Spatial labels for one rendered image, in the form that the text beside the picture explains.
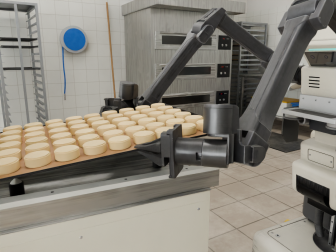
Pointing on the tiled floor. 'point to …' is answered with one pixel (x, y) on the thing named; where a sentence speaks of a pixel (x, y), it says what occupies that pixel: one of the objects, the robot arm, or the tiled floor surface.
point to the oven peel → (110, 49)
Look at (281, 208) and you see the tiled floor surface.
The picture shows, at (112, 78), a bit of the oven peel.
